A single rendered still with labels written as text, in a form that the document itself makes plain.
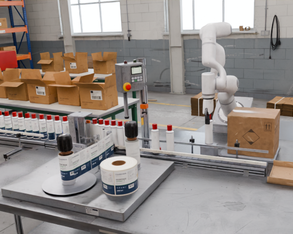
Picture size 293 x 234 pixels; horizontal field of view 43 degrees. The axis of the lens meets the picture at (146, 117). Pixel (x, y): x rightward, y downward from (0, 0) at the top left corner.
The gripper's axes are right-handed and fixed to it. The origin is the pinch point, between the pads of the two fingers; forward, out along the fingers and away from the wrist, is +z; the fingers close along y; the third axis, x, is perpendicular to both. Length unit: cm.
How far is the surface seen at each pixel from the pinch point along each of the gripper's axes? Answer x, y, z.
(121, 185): -24, 78, 15
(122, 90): -55, 16, -22
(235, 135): 16.4, -4.5, 10.4
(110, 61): -281, -344, 12
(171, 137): -20.1, 17.1, 8.0
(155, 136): -31.2, 17.7, 8.3
